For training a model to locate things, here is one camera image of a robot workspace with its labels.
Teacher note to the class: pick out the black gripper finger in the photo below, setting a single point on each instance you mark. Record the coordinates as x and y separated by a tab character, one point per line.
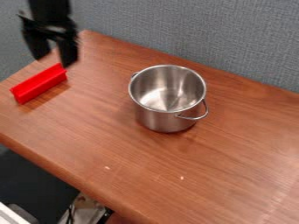
36	43
68	47

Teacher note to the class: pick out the white object at corner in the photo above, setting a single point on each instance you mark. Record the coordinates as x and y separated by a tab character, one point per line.
8	217

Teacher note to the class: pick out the stainless steel pot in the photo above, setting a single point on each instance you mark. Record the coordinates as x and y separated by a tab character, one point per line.
168	94

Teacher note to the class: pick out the grey table leg bracket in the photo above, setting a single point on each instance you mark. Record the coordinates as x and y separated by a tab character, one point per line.
85	211

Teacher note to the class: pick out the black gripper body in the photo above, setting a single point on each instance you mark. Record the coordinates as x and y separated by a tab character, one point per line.
49	16

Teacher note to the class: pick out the red rectangular block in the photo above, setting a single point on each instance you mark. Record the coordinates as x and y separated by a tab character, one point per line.
38	83

